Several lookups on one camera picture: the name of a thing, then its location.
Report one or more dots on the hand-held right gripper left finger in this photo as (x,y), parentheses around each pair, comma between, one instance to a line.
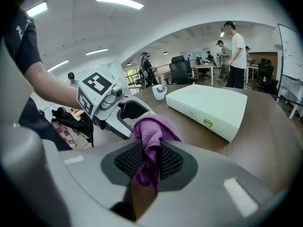
(82,185)

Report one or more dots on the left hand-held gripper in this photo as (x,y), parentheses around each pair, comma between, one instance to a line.
(94,91)

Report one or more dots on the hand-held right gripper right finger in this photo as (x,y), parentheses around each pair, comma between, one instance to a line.
(201,197)

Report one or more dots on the purple cloth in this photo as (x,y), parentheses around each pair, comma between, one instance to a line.
(149,126)

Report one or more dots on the person's left forearm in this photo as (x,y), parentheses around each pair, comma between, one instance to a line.
(54,86)

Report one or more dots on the wooden desk white legs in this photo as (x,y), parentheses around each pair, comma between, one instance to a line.
(163,73)
(203,66)

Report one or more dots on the white mug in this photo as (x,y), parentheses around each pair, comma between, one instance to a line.
(159,93)

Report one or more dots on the pink chequered bag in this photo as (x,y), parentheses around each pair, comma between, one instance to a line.
(68,138)

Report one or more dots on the black bag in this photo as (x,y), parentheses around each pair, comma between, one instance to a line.
(71,120)

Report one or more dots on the black high-back office chair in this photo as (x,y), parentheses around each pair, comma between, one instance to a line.
(180,70)

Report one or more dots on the white ceiling tube light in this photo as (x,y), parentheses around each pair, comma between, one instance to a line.
(58,65)
(36,8)
(97,51)
(118,1)

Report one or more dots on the pale green flat box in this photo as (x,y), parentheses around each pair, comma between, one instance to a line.
(208,105)

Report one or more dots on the whiteboard on black stand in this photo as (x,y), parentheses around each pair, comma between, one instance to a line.
(291,51)

